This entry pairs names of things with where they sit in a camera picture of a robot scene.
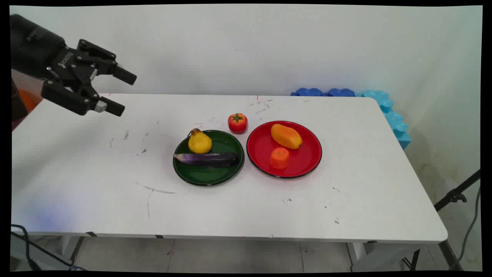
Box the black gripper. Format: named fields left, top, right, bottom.
left=10, top=14, right=138, bottom=117

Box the purple eggplant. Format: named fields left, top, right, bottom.
left=173, top=152, right=239, bottom=168

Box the orange object behind table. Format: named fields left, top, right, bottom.
left=18, top=88, right=43, bottom=113

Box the dark maroon object behind table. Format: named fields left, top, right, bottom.
left=11, top=77, right=30, bottom=131

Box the yellow pear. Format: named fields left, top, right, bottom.
left=187, top=128, right=213, bottom=155

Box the dark green plate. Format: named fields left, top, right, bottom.
left=173, top=130, right=245, bottom=187

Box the red tomato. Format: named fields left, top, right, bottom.
left=228, top=113, right=248, bottom=134

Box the orange yellow mango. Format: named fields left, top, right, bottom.
left=271, top=123, right=303, bottom=150

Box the orange tangerine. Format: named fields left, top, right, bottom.
left=269, top=147, right=291, bottom=170

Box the red plate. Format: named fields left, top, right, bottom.
left=246, top=120, right=322, bottom=179

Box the light blue foam mat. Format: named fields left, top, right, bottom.
left=361, top=90, right=412, bottom=150

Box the black tripod stand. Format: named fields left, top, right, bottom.
left=434, top=169, right=481, bottom=212

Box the black floor cable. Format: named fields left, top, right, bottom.
left=10, top=224, right=87, bottom=272

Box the grey hanging cable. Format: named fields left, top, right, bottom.
left=449, top=186, right=482, bottom=270

